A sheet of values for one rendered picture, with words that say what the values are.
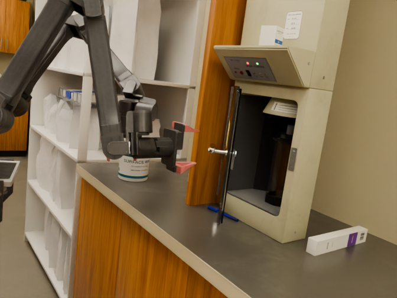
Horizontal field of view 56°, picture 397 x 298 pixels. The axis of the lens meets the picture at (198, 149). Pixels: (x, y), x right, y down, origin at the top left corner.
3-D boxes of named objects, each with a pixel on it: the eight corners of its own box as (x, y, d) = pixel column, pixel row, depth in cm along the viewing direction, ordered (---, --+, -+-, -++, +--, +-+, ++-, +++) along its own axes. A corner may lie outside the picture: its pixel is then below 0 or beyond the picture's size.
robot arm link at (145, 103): (134, 93, 134) (127, 78, 126) (165, 97, 131) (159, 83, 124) (123, 122, 128) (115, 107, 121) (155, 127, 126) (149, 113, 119)
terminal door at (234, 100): (219, 196, 137) (235, 86, 130) (219, 227, 107) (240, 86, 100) (217, 196, 137) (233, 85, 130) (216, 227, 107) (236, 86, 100)
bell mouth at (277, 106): (286, 113, 137) (289, 98, 136) (328, 120, 123) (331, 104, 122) (251, 110, 126) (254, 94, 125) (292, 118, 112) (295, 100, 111)
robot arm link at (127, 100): (123, 96, 128) (116, 97, 122) (142, 99, 126) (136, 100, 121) (121, 116, 129) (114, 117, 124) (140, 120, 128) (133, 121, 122)
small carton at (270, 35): (266, 49, 114) (269, 28, 113) (281, 49, 111) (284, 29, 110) (258, 46, 110) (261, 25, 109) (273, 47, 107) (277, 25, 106)
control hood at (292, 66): (234, 80, 131) (238, 50, 130) (310, 88, 106) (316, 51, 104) (208, 75, 125) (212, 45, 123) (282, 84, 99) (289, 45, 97)
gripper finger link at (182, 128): (206, 125, 107) (179, 124, 102) (203, 149, 109) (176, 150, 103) (192, 121, 113) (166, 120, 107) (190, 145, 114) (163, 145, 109)
